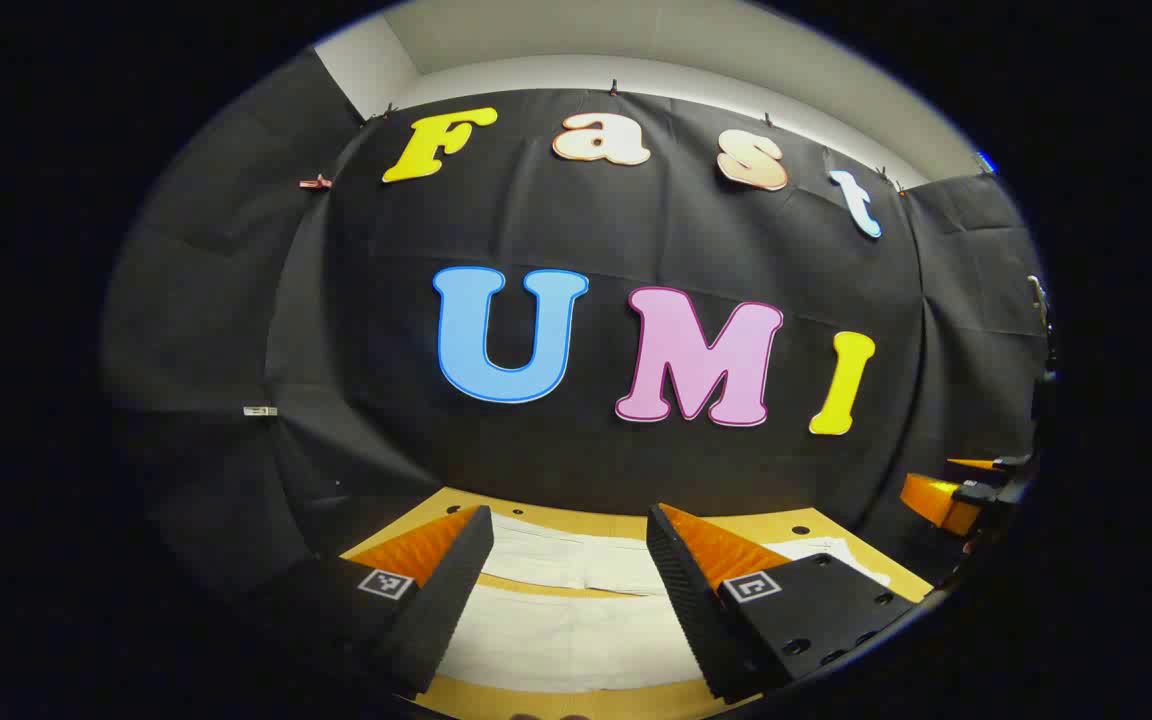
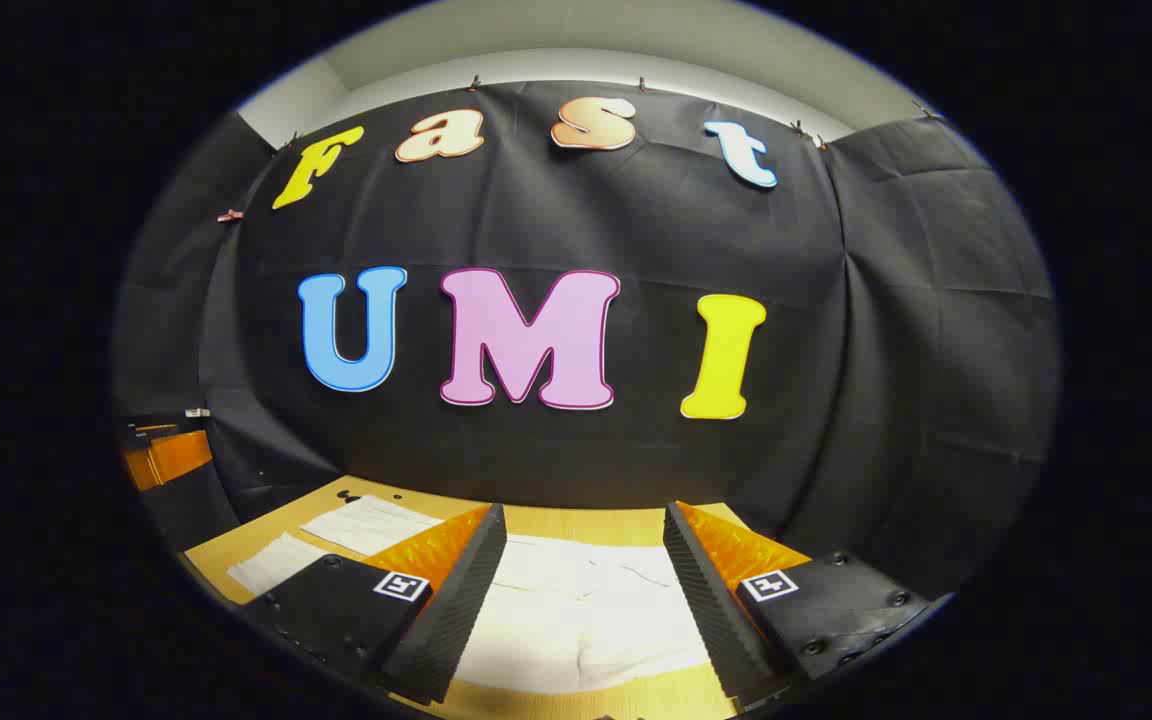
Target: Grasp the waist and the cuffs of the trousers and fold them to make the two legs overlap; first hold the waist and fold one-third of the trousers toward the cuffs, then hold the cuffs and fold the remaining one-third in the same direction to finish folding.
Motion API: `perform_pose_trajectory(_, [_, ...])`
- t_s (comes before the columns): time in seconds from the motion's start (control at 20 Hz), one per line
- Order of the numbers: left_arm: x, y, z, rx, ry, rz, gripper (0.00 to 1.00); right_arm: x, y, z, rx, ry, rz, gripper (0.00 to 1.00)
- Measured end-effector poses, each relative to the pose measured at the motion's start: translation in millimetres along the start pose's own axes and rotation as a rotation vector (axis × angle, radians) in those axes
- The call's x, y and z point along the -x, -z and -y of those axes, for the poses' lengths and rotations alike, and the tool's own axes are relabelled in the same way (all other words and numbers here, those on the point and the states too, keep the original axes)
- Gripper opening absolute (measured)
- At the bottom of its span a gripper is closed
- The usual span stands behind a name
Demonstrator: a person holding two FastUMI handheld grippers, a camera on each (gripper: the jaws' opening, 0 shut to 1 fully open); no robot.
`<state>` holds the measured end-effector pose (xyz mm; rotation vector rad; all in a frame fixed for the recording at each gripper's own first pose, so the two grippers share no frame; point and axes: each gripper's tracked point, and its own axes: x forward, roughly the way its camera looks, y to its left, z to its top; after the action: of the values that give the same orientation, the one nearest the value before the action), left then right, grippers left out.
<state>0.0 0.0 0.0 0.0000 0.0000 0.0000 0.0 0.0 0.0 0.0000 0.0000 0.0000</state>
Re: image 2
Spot black backdrop cloth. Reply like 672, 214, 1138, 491
111, 80, 1065, 601

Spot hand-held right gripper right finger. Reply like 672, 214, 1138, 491
663, 500, 933, 703

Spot white jeans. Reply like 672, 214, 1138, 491
227, 494, 713, 694

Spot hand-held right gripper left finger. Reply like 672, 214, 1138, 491
244, 503, 508, 704

